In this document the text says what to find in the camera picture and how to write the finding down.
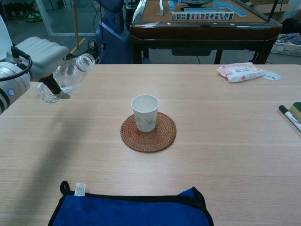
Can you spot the stack of blue mahjong tiles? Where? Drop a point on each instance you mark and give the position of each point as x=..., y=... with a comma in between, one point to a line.
x=171, y=5

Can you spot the long row blue mahjong tiles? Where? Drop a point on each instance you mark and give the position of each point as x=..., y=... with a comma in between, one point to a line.
x=232, y=8

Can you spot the pink wet wipes pack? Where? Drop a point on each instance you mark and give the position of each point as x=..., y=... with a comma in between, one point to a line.
x=240, y=73

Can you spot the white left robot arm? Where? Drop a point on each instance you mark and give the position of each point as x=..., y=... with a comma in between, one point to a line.
x=11, y=87

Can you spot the white upright tile row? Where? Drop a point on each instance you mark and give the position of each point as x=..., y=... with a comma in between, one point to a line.
x=161, y=7

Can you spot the white plastic basket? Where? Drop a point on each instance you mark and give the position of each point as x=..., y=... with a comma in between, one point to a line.
x=287, y=48

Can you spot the round woven rattan coaster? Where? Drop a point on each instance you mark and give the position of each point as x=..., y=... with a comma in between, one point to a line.
x=148, y=141

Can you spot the yellow green sponge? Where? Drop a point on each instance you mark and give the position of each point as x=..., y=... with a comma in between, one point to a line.
x=295, y=107

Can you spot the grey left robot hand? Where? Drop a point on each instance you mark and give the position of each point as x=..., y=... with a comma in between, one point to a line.
x=42, y=56

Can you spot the dark wooden mahjong table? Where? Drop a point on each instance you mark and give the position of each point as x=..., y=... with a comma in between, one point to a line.
x=202, y=33

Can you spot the row of white-faced mahjong tiles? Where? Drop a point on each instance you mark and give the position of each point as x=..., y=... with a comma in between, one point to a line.
x=202, y=16

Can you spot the short row blue mahjong tiles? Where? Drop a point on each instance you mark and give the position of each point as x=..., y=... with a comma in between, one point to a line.
x=200, y=9

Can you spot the cardboard boxes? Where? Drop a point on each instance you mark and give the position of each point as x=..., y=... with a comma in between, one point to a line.
x=265, y=8

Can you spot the white paper cup green print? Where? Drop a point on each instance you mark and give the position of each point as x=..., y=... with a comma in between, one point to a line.
x=145, y=115

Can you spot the black marker pen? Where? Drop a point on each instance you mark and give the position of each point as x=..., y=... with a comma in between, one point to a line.
x=290, y=116

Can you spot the blue machine base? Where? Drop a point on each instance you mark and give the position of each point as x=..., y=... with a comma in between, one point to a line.
x=113, y=35

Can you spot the black bag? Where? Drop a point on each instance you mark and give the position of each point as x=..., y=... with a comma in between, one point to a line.
x=291, y=26

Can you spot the wooden pole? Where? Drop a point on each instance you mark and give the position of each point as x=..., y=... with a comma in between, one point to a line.
x=75, y=23

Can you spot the white plastic chair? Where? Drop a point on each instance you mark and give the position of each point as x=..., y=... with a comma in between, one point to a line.
x=4, y=35

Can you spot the green bag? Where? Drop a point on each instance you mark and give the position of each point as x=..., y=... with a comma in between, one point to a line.
x=30, y=17

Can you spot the blue cloth with black trim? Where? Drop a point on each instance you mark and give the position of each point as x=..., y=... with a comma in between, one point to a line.
x=129, y=212

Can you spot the clear plastic water bottle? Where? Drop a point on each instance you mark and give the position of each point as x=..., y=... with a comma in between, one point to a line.
x=70, y=73

